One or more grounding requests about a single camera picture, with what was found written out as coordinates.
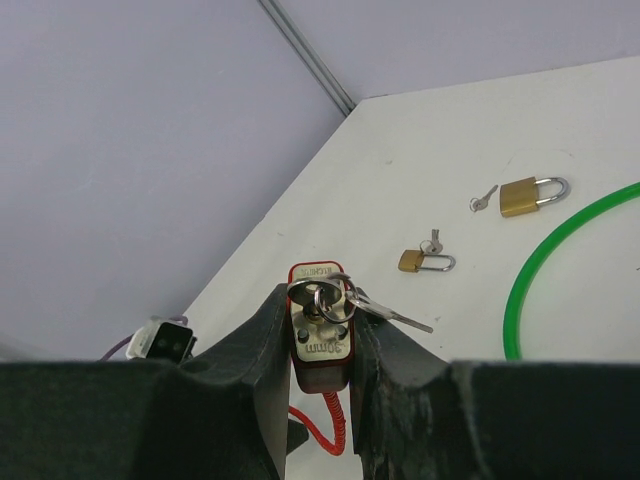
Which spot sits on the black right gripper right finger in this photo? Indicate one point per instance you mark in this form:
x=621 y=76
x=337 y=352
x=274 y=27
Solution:
x=416 y=416

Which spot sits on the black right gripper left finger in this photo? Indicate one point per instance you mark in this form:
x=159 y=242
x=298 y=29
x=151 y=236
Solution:
x=220 y=415

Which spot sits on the red cable lock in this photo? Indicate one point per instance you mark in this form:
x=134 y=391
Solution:
x=322 y=343

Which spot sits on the keys of red lock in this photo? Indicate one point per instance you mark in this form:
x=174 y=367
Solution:
x=345 y=300

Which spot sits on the small brass padlock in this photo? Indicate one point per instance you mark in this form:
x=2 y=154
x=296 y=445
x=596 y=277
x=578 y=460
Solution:
x=414 y=261

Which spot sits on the keys of large padlock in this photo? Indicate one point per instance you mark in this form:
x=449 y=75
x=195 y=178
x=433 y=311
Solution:
x=478 y=204

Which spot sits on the large brass padlock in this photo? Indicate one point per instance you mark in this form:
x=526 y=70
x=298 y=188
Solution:
x=523 y=196

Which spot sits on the keys of small padlock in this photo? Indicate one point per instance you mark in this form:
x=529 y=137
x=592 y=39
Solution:
x=432 y=246

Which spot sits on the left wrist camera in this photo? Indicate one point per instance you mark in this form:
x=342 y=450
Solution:
x=162 y=338

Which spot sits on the green cable lock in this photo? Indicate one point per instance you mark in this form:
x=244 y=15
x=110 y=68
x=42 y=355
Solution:
x=523 y=281

